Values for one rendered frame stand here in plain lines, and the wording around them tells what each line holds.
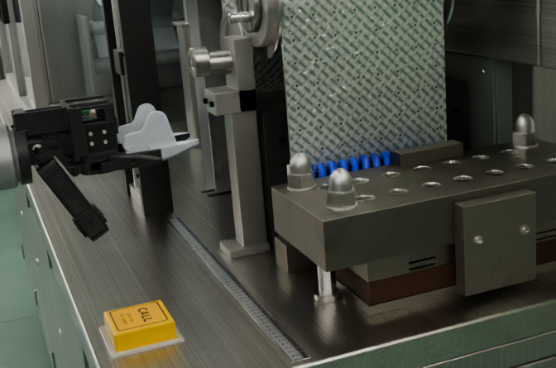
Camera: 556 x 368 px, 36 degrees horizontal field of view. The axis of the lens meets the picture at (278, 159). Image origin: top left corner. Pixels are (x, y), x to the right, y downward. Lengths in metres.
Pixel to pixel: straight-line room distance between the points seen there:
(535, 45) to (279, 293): 0.46
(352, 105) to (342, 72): 0.05
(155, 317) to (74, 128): 0.23
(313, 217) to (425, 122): 0.30
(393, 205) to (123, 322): 0.33
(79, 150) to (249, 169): 0.28
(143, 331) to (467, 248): 0.38
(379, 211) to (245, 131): 0.29
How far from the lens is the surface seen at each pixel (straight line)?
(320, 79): 1.11
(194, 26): 1.47
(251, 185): 1.19
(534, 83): 1.45
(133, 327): 0.98
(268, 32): 1.09
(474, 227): 1.00
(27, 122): 1.01
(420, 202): 0.98
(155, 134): 1.02
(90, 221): 1.03
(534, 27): 1.17
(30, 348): 3.18
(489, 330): 1.01
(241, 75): 1.14
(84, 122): 1.02
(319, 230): 0.94
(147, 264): 1.22
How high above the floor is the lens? 1.33
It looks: 15 degrees down
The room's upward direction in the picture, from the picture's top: 5 degrees counter-clockwise
